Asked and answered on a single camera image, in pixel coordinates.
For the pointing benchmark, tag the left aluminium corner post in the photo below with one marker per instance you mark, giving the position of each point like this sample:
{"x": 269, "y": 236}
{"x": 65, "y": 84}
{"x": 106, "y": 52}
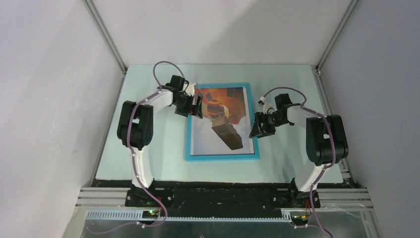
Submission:
{"x": 105, "y": 34}

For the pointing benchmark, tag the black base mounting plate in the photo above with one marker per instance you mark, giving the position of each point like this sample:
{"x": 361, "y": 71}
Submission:
{"x": 221, "y": 200}

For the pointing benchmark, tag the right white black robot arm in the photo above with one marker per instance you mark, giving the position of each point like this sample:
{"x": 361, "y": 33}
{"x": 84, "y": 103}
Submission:
{"x": 326, "y": 141}

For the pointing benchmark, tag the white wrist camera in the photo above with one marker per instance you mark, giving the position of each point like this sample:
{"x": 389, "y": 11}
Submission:
{"x": 266, "y": 106}
{"x": 190, "y": 89}

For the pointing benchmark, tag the aluminium rail front frame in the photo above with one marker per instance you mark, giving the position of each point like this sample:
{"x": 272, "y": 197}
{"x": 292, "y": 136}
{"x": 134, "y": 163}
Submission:
{"x": 101, "y": 213}

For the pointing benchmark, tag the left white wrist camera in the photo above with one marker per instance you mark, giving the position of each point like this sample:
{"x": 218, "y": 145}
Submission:
{"x": 190, "y": 89}

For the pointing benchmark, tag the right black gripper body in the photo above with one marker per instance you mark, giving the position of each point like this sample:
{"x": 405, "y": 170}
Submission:
{"x": 269, "y": 122}

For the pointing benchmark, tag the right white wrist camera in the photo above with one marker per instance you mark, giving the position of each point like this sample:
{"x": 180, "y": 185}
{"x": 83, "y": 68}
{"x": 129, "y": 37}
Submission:
{"x": 266, "y": 106}

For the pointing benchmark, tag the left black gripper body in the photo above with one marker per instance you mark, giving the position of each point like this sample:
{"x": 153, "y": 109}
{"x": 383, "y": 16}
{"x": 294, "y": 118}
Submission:
{"x": 184, "y": 106}

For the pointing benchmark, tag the wooden picture frame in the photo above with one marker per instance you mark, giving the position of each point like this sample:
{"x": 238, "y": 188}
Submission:
{"x": 190, "y": 148}

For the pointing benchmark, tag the colourful printed photo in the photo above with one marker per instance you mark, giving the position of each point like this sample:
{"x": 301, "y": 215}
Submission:
{"x": 223, "y": 121}

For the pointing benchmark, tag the right aluminium corner post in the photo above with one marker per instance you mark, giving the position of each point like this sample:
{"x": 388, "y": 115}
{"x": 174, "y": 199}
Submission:
{"x": 337, "y": 32}

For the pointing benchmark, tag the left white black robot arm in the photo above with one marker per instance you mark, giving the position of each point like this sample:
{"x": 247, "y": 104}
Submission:
{"x": 136, "y": 123}

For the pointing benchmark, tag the aluminium corner post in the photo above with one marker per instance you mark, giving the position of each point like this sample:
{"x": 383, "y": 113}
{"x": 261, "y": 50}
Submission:
{"x": 105, "y": 34}
{"x": 337, "y": 32}

